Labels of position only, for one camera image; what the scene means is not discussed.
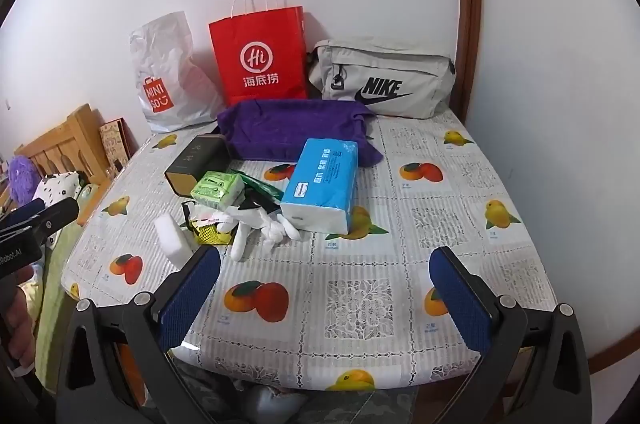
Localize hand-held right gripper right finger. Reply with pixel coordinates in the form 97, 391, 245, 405
430, 245, 593, 424

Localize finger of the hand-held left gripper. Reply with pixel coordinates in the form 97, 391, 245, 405
0, 197, 81, 250
0, 198, 47, 230

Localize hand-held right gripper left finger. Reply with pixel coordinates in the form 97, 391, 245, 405
59, 245, 236, 424

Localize white translucent pouch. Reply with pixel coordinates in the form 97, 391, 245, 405
154, 213, 198, 270

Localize yellow drawstring bag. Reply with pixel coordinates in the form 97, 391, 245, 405
181, 200, 236, 247

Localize green small tissue packets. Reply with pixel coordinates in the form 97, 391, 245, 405
190, 171, 246, 211

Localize knotted white plastic bag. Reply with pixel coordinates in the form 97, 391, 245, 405
264, 210, 302, 249

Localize green foil packet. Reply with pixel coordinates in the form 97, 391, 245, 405
235, 169, 286, 210

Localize blue tissue pack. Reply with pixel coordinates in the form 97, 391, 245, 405
280, 137, 360, 236

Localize person's left forearm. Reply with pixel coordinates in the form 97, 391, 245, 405
0, 364, 41, 424

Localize person's left hand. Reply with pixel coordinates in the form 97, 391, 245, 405
0, 271, 38, 370

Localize white polka dot pillow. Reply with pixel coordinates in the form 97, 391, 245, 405
31, 171, 83, 207

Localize purple plush toy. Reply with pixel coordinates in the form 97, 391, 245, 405
6, 155, 41, 205

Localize light green blanket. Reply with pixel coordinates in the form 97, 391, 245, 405
35, 219, 86, 385

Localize wooden headboard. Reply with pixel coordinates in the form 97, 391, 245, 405
14, 103, 112, 225

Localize white red-print packet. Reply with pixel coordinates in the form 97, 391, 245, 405
192, 205, 236, 230

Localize patterned brown box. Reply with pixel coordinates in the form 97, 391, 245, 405
98, 117, 137, 175

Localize fruit print tablecloth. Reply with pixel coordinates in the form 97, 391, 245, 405
60, 109, 558, 392

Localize dark green box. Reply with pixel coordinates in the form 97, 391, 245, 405
164, 134, 231, 196

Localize person's camouflage pants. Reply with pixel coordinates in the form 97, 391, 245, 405
150, 354, 416, 424

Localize brown wooden baseboard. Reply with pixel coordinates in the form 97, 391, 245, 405
586, 329, 623, 376

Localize white plastic shopping bag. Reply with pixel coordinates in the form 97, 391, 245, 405
129, 10, 226, 134

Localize purple cloth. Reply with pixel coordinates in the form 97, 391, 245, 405
216, 99, 385, 167

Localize grey waist bag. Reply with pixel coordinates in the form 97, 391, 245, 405
306, 38, 457, 120

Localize red paper bag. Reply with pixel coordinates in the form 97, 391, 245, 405
208, 0, 309, 105

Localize brown wooden door frame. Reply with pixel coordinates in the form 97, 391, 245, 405
452, 0, 483, 125

